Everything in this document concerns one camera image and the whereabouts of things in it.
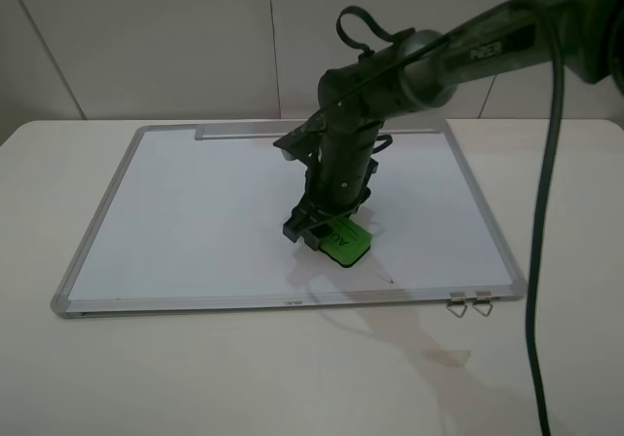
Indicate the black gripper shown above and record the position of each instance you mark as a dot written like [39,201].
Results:
[311,215]

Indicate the green whiteboard eraser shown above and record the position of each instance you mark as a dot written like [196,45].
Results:
[346,243]

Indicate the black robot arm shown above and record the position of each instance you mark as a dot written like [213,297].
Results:
[421,70]

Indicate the white aluminium-framed whiteboard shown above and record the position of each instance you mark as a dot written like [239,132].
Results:
[192,225]

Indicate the left metal hanging clip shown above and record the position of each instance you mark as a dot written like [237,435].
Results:
[457,304]

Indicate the metal hanging clip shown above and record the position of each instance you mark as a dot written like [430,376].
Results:
[483,302]
[457,304]

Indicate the right metal hanging clip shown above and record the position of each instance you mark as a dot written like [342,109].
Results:
[483,302]

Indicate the clear tape piece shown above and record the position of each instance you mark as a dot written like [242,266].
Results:
[451,359]

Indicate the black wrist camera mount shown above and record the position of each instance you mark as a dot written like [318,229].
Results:
[300,143]

